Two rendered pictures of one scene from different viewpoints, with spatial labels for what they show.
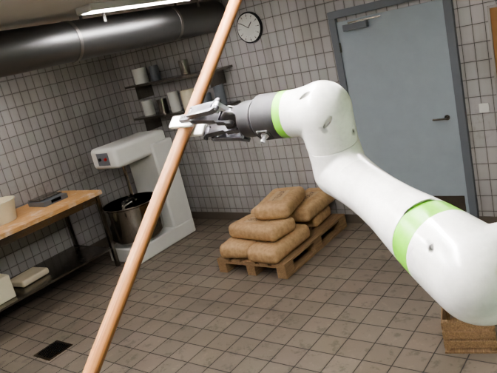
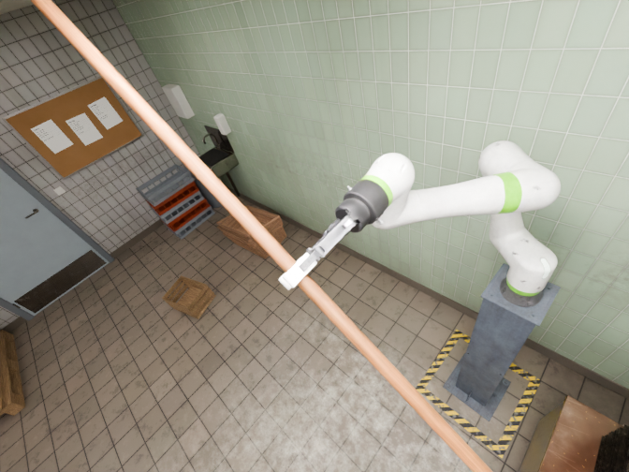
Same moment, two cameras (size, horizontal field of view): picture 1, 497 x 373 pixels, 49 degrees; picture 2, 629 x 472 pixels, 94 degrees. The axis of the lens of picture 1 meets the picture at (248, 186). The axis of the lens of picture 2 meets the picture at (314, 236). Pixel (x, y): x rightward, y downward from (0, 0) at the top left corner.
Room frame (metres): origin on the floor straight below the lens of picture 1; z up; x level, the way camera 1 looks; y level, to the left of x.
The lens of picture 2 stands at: (1.08, 0.45, 2.41)
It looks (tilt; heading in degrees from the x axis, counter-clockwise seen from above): 44 degrees down; 286
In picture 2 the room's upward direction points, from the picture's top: 19 degrees counter-clockwise
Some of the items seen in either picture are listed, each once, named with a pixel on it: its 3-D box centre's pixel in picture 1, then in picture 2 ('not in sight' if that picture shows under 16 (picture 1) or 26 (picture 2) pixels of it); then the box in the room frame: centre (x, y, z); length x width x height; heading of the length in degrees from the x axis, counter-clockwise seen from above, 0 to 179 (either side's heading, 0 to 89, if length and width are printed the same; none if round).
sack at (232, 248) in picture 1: (249, 240); not in sight; (5.14, 0.11, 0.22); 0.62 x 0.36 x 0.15; 145
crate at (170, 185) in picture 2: not in sight; (166, 184); (3.66, -2.56, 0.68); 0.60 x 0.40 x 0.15; 50
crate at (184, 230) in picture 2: not in sight; (189, 217); (3.67, -2.56, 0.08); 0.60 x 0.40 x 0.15; 52
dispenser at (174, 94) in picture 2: not in sight; (178, 101); (3.20, -3.07, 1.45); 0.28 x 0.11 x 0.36; 140
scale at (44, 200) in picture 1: (47, 199); not in sight; (5.90, 2.16, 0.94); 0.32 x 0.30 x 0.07; 50
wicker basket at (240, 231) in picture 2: not in sight; (250, 223); (2.48, -1.95, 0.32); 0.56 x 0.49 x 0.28; 148
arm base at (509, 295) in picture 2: not in sight; (527, 278); (0.48, -0.32, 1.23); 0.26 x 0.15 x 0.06; 48
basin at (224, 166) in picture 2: not in sight; (220, 169); (2.89, -2.65, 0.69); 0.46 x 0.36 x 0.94; 140
